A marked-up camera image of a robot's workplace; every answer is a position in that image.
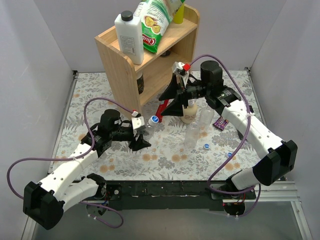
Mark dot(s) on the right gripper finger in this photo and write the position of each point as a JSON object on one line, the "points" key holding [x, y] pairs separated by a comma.
{"points": [[171, 90], [175, 108]]}

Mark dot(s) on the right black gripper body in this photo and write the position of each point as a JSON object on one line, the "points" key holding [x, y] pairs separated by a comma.
{"points": [[180, 93]]}

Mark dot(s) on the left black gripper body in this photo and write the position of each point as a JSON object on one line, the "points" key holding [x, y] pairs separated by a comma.
{"points": [[132, 137]]}

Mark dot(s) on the clear plastic bottle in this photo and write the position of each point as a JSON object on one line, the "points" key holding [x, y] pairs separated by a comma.
{"points": [[205, 118], [192, 135], [149, 130]]}

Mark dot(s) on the blue white bottle cap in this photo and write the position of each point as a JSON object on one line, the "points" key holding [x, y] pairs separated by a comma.
{"points": [[153, 120]]}

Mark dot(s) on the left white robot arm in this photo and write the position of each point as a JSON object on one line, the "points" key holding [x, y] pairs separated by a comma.
{"points": [[46, 201]]}

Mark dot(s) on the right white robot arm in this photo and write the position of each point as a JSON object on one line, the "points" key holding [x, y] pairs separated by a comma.
{"points": [[277, 157]]}

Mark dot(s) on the beige lotion bottle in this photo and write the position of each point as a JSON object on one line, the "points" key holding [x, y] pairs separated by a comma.
{"points": [[190, 112]]}

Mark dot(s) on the clear plastic bottle front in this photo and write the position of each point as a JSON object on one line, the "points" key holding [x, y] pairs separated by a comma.
{"points": [[192, 135]]}

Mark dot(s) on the dark bottle in shelf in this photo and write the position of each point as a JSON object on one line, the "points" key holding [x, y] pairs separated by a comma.
{"points": [[140, 82]]}

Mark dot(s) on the yellow bottle on shelf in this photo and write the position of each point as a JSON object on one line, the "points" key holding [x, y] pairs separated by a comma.
{"points": [[179, 15]]}

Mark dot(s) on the white bottle black cap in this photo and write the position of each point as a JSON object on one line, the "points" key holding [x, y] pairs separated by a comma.
{"points": [[129, 34]]}

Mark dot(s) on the red box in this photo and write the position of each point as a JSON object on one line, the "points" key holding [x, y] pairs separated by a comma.
{"points": [[162, 106]]}

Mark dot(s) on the small clear glass cup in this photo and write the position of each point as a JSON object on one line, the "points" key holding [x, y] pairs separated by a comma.
{"points": [[103, 156]]}

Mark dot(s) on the wooden shelf unit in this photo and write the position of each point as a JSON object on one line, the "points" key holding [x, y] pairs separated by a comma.
{"points": [[177, 45]]}

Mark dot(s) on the floral table mat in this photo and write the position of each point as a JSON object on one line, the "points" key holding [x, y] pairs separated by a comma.
{"points": [[166, 159]]}

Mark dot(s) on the purple candy bar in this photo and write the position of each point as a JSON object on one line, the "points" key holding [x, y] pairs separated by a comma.
{"points": [[220, 123]]}

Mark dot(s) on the black base bar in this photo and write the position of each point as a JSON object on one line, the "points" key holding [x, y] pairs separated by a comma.
{"points": [[164, 194]]}

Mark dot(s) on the black green box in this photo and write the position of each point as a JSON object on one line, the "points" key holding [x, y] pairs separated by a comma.
{"points": [[241, 134]]}

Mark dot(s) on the green chips bag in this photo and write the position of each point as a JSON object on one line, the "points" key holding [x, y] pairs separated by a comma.
{"points": [[155, 16]]}

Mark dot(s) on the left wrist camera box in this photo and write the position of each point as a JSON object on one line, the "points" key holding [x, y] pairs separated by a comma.
{"points": [[138, 123]]}

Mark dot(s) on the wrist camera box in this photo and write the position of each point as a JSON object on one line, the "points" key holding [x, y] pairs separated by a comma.
{"points": [[181, 70], [138, 123]]}

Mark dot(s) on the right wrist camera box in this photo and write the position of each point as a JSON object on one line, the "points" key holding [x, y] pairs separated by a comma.
{"points": [[181, 70]]}

